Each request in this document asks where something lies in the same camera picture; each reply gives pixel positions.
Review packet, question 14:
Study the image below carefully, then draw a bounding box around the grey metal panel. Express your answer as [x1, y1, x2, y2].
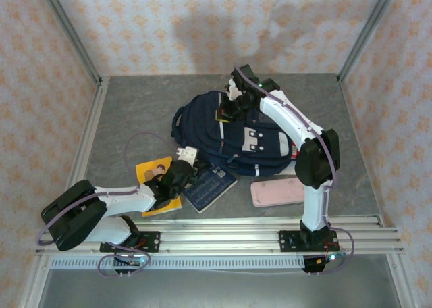
[36, 269, 402, 308]

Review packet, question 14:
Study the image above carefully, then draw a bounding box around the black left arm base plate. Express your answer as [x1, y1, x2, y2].
[99, 231, 161, 254]

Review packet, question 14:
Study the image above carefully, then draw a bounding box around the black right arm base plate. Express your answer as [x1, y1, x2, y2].
[278, 229, 340, 254]

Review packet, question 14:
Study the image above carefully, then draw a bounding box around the pink pencil case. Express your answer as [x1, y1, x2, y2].
[250, 176, 306, 208]

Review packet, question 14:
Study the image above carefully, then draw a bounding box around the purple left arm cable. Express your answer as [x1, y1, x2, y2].
[36, 131, 178, 279]

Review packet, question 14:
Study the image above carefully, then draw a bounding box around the white slotted cable duct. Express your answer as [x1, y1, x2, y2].
[50, 256, 306, 270]

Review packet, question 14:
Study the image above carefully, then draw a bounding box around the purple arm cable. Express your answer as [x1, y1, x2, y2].
[36, 131, 178, 279]
[234, 64, 355, 276]

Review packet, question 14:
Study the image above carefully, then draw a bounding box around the aluminium mounting rail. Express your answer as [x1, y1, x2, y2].
[35, 215, 405, 257]

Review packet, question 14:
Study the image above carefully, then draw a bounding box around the yellow paperback book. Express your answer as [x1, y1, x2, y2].
[135, 156, 183, 218]

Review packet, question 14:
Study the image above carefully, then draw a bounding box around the aluminium frame post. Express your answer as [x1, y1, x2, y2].
[36, 0, 103, 86]
[337, 0, 401, 82]

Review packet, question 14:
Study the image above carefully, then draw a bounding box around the aluminium table side rail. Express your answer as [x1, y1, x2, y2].
[67, 77, 111, 187]

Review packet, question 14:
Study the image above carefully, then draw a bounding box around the navy blue backpack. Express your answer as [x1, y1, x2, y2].
[171, 90, 298, 178]

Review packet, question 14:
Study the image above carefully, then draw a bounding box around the dark blue notebook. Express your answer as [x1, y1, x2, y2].
[182, 164, 238, 214]

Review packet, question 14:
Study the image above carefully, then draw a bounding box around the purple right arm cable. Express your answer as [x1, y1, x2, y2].
[234, 64, 355, 276]

